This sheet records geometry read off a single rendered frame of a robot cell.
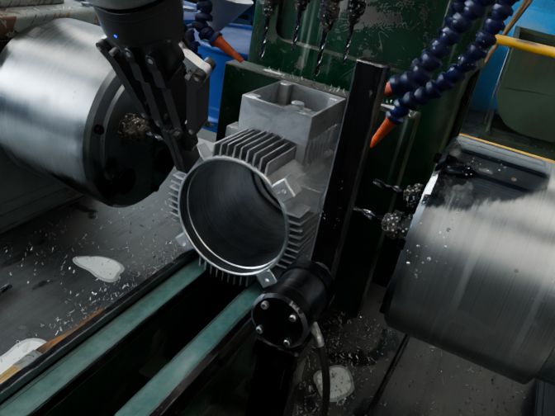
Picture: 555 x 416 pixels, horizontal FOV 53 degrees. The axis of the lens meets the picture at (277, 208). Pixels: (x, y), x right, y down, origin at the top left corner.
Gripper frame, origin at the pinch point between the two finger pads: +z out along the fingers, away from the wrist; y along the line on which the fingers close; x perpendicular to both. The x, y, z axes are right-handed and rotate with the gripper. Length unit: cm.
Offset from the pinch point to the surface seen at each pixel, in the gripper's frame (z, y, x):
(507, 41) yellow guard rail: 118, -18, -190
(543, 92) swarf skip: 258, -45, -330
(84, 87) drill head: 0.6, 17.8, -3.5
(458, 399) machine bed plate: 34, -39, 1
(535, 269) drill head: 1.7, -39.5, -1.5
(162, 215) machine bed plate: 41.0, 22.0, -10.3
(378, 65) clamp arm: -12.8, -20.3, -6.9
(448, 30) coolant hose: -12.5, -24.3, -14.4
